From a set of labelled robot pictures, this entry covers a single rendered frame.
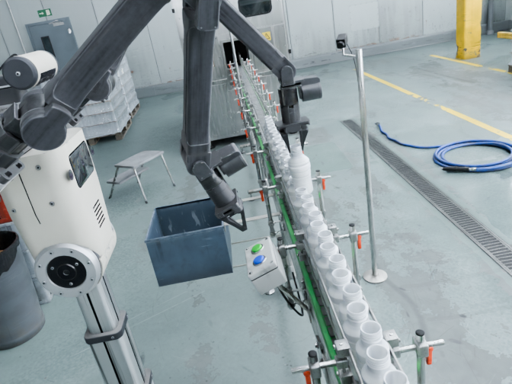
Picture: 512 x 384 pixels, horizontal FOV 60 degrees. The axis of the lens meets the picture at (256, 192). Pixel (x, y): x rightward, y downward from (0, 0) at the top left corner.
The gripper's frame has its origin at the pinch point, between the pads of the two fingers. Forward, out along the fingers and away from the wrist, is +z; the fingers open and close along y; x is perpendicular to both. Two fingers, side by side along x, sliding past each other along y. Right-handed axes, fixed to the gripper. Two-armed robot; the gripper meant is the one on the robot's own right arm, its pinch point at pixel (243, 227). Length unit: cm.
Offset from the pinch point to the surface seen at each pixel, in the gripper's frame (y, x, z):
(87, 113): 626, 239, -17
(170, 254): 50, 41, 19
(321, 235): -6.4, -17.2, 9.5
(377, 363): -51, -17, 9
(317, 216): 2.3, -18.4, 8.7
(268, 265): -9.9, -2.0, 7.8
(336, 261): -18.2, -17.6, 10.5
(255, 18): 473, -58, -14
